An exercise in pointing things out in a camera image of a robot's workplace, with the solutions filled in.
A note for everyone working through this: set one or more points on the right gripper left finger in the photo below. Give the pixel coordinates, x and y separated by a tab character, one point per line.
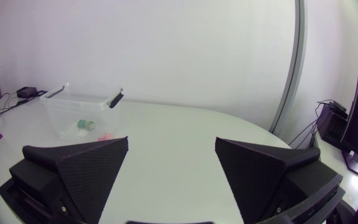
82	174

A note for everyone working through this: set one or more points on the pink toy brick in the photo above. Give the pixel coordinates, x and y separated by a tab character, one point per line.
106	137

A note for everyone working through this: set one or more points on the clear plastic container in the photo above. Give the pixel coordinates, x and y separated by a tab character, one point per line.
79	109

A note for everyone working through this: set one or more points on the black computer box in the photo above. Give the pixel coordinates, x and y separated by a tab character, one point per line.
332	124

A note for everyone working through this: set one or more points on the pale green toy brick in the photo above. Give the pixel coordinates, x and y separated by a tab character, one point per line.
89	125

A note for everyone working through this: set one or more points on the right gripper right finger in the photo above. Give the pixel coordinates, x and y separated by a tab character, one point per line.
259	177

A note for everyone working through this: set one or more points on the black power brick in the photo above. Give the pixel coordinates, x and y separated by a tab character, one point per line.
26	91

